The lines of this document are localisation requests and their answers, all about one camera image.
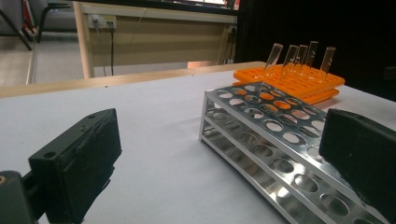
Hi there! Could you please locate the narrow metal floor rail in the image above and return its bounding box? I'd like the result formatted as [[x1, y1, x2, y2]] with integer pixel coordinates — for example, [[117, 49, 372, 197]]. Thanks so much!
[[25, 43, 40, 86]]

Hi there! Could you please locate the white wall socket strip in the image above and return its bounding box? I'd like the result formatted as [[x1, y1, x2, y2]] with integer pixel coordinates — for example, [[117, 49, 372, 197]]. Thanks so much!
[[88, 13, 118, 31]]

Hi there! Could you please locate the clear glass test tube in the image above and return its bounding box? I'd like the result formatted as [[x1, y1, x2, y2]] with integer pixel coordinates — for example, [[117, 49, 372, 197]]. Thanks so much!
[[319, 46, 337, 77], [281, 44, 300, 75], [304, 40, 319, 68], [264, 42, 284, 71], [294, 44, 309, 68]]

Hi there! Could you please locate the shiny metal test tube rack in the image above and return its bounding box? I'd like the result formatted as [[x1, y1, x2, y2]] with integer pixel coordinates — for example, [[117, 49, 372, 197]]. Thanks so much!
[[198, 81, 391, 224]]

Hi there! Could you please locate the grey thin cable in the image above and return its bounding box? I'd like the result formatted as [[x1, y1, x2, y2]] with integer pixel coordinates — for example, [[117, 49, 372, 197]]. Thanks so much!
[[95, 26, 107, 77]]

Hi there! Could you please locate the black-legged chair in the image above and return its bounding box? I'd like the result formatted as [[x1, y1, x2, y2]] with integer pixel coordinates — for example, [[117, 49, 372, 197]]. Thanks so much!
[[0, 0, 78, 51]]

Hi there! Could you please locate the dark curtain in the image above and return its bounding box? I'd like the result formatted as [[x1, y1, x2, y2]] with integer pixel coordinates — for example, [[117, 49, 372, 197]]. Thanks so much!
[[234, 0, 396, 101]]

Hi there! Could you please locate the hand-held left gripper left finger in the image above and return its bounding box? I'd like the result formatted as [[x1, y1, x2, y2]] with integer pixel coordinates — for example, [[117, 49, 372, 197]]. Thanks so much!
[[27, 107, 123, 224]]

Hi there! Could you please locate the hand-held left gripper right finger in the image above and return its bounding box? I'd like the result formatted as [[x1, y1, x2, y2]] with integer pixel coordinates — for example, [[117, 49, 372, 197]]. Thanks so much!
[[318, 107, 396, 223]]

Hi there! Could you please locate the black power cable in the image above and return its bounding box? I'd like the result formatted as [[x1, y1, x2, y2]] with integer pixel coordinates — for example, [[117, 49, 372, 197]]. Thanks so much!
[[108, 21, 116, 77]]

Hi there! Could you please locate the orange plastic test tube rack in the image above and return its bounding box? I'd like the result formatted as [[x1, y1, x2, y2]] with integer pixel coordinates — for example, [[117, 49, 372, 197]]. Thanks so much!
[[233, 64, 346, 105]]

